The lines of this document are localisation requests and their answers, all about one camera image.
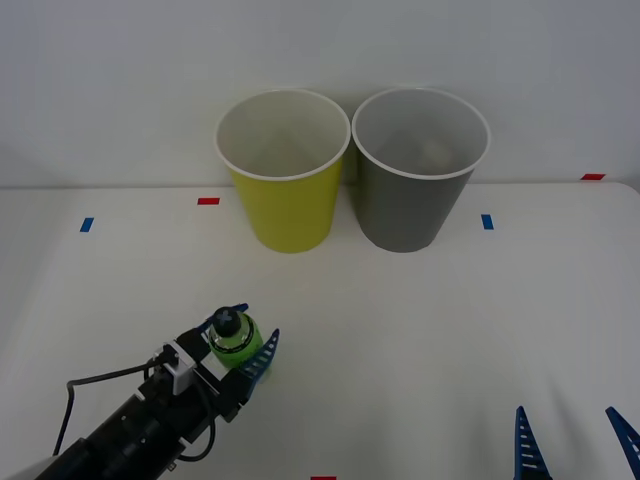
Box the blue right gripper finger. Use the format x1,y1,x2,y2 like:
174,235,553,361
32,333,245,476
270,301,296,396
604,406,640,467
514,405,554,480

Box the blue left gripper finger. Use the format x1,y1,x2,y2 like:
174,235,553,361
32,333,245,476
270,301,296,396
179,302,250,359
216,328,281,424

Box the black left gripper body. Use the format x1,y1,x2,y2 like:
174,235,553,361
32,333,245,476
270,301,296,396
133,349,230,450

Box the green plastic bottle black cap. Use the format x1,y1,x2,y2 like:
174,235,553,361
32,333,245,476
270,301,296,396
206,307,275,386

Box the yellow-green plastic bin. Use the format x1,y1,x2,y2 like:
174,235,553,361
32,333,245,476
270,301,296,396
214,88,351,255

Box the grey plastic bin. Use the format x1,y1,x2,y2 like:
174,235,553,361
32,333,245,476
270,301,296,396
351,87,490,254

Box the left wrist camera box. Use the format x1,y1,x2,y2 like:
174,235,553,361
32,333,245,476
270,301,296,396
160,341,198,396

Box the black left wrist camera cable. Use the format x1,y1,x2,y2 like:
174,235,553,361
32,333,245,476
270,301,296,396
52,360,167,457

